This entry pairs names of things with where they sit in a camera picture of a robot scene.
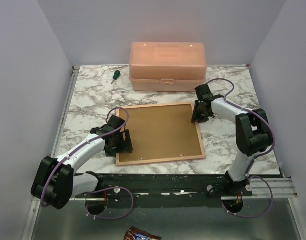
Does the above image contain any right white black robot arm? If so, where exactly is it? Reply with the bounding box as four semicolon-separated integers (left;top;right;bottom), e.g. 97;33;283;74
191;84;274;196

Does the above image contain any orange translucent plastic toolbox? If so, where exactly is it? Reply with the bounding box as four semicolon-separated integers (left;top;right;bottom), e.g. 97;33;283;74
129;42;208;92

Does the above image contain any brown fibreboard backing board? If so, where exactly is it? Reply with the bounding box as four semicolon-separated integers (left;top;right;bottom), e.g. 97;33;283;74
117;104;204;163

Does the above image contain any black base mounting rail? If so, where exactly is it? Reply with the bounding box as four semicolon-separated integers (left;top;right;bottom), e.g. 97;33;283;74
73;171;253;209

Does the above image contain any pink wooden picture frame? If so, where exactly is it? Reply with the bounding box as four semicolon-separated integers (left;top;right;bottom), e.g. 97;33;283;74
114;102;207;167

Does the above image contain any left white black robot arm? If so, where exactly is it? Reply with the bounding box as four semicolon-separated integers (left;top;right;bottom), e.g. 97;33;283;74
31;115;133;210

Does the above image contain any brown snack wrapper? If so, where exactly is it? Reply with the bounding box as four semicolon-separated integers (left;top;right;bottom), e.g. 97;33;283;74
124;226;162;240

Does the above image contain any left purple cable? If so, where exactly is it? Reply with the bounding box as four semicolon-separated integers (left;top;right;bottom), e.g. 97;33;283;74
40;107;135;221

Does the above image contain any aluminium extrusion rail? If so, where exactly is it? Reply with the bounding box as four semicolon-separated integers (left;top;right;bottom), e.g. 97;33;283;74
20;67;299;240

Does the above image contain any green handled screwdriver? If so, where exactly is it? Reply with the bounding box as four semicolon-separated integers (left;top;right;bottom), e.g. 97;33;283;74
111;70;121;84

